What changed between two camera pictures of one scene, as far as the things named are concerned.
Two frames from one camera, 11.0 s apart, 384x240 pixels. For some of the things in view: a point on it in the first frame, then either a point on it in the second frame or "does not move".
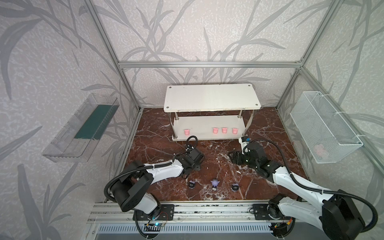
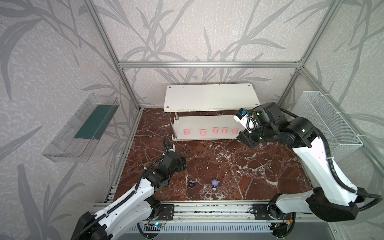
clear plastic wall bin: x=75 y=141 does not move
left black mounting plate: x=162 y=212 does not move
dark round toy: x=191 y=184 does not move
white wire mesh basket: x=327 y=135 does not move
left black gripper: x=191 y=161 → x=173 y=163
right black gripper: x=241 y=157 → x=247 y=137
